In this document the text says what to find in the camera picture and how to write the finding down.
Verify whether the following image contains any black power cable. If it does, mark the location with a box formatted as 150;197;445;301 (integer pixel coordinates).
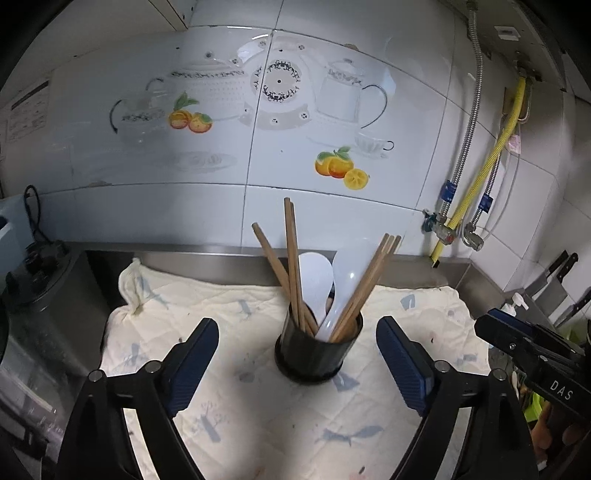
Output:
22;184;52;245

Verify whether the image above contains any white quilted cloth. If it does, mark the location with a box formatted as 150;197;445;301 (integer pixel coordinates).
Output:
101;260;490;479

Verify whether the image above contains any white plastic spoon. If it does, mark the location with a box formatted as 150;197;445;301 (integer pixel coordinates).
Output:
298;252;334;326
315;239;379;342

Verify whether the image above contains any yellow gas hose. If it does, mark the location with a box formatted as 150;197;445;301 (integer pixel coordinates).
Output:
430;75;528;269

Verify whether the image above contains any black kitchen appliance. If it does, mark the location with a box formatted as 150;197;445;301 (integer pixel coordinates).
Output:
1;246;109;460

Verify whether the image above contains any kitchen knife black handle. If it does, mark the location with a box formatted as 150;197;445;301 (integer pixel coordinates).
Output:
526;250;579;301

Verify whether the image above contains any black utensil holder cup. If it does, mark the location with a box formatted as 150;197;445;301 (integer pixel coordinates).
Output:
274;306;363;385

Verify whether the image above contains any white soap dispenser pump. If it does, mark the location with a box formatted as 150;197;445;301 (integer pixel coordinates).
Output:
501;292;530;317

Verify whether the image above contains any steel braided hose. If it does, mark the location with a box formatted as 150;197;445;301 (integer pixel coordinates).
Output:
435;2;485;222
462;151;507;252

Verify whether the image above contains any brown wooden chopstick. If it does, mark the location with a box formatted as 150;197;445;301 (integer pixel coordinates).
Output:
329;233;391;342
283;197;304;331
332;234;397;343
252;222;318;335
338;234;403;343
290;202;314;335

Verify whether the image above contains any metal gas valve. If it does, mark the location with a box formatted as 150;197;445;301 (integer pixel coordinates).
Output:
421;209;462;245

